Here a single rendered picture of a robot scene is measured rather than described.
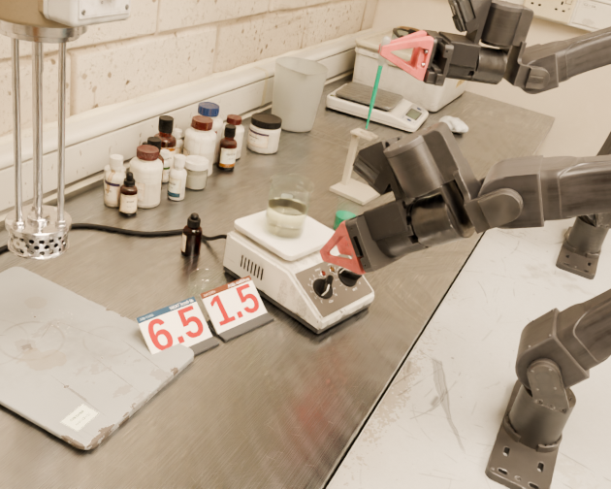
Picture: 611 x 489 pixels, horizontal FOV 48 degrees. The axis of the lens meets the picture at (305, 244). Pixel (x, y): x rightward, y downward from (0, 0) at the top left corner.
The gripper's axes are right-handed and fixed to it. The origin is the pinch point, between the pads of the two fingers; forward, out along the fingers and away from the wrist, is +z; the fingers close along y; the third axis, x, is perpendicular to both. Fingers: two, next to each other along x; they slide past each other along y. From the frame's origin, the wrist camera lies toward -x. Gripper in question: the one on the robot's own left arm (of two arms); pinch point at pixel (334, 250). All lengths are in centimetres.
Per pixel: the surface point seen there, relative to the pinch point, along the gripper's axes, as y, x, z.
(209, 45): -38, -47, 48
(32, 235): 32.8, -13.2, 9.7
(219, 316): 10.3, 3.2, 14.0
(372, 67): -106, -40, 56
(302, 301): 0.7, 5.3, 8.1
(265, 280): 0.6, 1.2, 13.9
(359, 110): -83, -27, 49
